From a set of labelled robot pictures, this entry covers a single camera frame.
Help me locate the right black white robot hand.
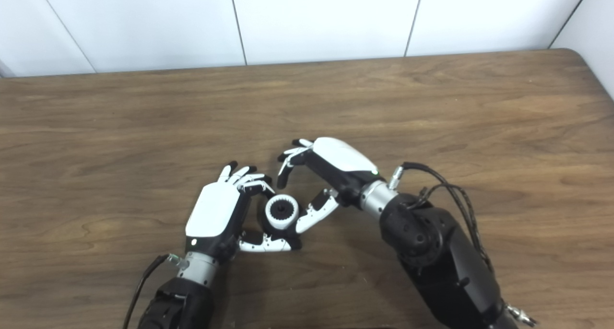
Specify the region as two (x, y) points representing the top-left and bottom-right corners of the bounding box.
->
(277, 137), (387, 235)

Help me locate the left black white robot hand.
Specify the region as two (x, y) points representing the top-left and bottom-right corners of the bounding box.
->
(185, 161), (303, 262)

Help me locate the white plastic ring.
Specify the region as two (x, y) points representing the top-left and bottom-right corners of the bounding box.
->
(265, 194), (299, 230)

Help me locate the round black plastic part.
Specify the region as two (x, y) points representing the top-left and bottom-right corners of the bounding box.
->
(258, 194), (303, 243)

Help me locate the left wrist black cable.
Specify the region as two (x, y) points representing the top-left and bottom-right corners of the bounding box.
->
(122, 254), (189, 329)

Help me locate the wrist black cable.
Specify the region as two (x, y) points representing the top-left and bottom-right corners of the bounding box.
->
(389, 162), (495, 277)
(122, 254), (189, 329)

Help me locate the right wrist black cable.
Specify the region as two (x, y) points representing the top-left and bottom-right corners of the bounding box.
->
(389, 162), (495, 277)

